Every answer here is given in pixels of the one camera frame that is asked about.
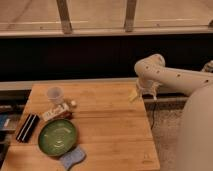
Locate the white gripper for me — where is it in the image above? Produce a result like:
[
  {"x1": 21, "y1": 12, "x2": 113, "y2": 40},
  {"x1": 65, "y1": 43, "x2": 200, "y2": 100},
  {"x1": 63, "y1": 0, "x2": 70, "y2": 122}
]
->
[{"x1": 129, "y1": 80, "x2": 160, "y2": 102}]

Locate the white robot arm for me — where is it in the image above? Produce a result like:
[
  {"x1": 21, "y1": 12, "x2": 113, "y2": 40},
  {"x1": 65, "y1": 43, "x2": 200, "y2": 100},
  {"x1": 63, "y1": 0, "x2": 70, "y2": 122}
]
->
[{"x1": 130, "y1": 54, "x2": 213, "y2": 171}]

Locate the white and red carton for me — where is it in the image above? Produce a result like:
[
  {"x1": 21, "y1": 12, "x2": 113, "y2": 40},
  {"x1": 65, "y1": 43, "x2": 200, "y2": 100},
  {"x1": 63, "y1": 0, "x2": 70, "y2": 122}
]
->
[{"x1": 42, "y1": 103, "x2": 70, "y2": 121}]

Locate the clear plastic cup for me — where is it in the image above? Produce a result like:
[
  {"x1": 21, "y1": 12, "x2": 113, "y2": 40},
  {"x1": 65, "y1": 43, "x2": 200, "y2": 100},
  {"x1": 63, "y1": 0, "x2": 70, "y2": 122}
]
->
[{"x1": 46, "y1": 87, "x2": 63, "y2": 105}]

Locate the green ceramic bowl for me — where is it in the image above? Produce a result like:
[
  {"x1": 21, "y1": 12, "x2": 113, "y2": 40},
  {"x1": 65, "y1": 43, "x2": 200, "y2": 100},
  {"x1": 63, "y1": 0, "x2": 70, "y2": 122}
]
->
[{"x1": 38, "y1": 119, "x2": 78, "y2": 157}]

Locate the blue sponge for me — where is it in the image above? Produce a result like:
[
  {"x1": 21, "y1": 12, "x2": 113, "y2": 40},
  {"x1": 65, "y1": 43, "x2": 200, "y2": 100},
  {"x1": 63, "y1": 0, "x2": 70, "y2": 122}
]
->
[{"x1": 60, "y1": 146, "x2": 86, "y2": 170}]

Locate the black rectangular box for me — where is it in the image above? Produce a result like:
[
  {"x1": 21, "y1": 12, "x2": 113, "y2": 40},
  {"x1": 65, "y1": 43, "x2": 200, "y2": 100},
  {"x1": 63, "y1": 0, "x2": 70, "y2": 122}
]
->
[{"x1": 16, "y1": 114, "x2": 40, "y2": 143}]

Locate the black cable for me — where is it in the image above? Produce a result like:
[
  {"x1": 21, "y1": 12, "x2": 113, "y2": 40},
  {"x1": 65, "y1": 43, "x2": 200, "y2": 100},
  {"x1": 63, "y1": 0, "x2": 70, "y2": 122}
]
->
[{"x1": 146, "y1": 99, "x2": 158, "y2": 130}]

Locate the wooden window post right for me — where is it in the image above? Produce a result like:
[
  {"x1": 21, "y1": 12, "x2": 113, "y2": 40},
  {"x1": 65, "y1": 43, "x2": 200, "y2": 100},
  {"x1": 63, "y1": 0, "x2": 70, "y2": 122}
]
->
[{"x1": 124, "y1": 0, "x2": 137, "y2": 32}]

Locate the wooden window post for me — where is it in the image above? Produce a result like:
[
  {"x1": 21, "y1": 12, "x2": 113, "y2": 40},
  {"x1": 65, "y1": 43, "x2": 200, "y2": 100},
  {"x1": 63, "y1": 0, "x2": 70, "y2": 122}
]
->
[
  {"x1": 56, "y1": 0, "x2": 72, "y2": 34},
  {"x1": 124, "y1": 0, "x2": 137, "y2": 32}
]

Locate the wooden window post left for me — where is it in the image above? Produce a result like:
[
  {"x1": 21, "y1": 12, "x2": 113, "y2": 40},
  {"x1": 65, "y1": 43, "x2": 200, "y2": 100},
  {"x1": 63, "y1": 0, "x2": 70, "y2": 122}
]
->
[{"x1": 56, "y1": 0, "x2": 72, "y2": 34}]

